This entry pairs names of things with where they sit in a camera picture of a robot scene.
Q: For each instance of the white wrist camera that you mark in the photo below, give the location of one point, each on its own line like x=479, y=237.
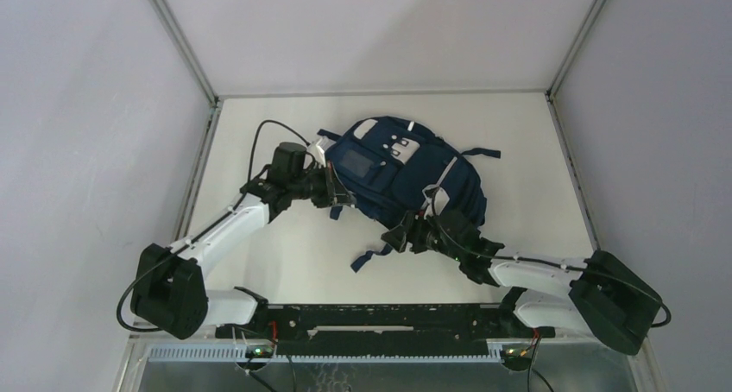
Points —
x=318, y=148
x=436, y=197

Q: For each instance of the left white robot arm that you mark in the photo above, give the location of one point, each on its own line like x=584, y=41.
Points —
x=169, y=290

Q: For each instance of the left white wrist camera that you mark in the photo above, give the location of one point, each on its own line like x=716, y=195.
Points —
x=318, y=148

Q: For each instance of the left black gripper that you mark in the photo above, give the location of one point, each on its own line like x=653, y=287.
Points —
x=331, y=196

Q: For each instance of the navy blue backpack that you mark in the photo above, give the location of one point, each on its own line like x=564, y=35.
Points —
x=386, y=162

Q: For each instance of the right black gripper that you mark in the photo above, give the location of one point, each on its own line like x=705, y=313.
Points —
x=399, y=236

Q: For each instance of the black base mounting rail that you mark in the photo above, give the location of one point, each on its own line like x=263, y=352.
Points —
x=399, y=329

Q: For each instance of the white slotted cable duct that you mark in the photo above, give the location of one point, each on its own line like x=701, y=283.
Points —
x=230, y=353

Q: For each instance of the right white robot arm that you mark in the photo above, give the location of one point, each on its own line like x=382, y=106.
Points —
x=598, y=296

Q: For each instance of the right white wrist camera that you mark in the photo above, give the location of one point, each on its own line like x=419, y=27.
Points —
x=436, y=197

